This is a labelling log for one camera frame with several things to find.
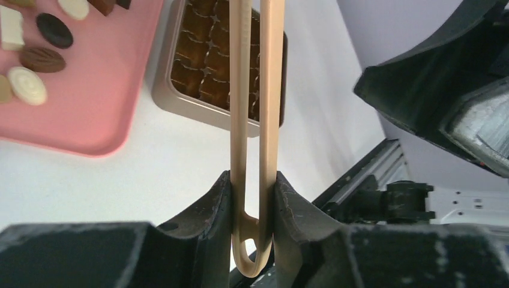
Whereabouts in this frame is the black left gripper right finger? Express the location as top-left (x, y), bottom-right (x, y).
top-left (273, 173), bottom-right (508, 287)

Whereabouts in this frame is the gold chocolate box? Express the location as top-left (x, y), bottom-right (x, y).
top-left (151, 0), bottom-right (288, 139)

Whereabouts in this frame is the pink plastic tray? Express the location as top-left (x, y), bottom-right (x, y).
top-left (1, 1), bottom-right (163, 157)

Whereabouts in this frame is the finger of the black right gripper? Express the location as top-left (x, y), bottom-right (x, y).
top-left (354, 1), bottom-right (508, 178)

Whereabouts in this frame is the dark oval chocolate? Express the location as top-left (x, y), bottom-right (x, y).
top-left (35, 13), bottom-right (74, 49)

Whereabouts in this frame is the white rectangular chocolate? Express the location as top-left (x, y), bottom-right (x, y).
top-left (1, 5), bottom-right (25, 51)

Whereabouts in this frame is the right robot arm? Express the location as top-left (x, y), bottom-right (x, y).
top-left (274, 1), bottom-right (508, 287)

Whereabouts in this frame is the white round swirl chocolate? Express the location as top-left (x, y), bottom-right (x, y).
top-left (7, 67), bottom-right (47, 106)

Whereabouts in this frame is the brown ribbed oval chocolate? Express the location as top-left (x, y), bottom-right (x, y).
top-left (19, 47), bottom-right (67, 73)

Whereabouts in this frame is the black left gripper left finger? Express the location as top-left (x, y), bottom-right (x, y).
top-left (1, 172), bottom-right (232, 287)

